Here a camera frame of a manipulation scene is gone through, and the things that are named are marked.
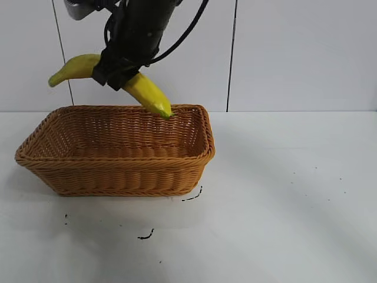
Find thin black cable loop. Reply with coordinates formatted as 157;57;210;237
102;7;122;50

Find thick black cable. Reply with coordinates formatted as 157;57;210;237
144;0;210;67

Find brown woven wicker basket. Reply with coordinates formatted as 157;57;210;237
15;103;216;198

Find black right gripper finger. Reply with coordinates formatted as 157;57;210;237
105;58;142;92
92;54;119;87

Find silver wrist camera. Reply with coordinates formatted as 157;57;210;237
64;0;102;21

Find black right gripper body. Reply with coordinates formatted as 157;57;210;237
101;0;178;66

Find yellow banana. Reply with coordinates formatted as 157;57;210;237
48;54;174;120

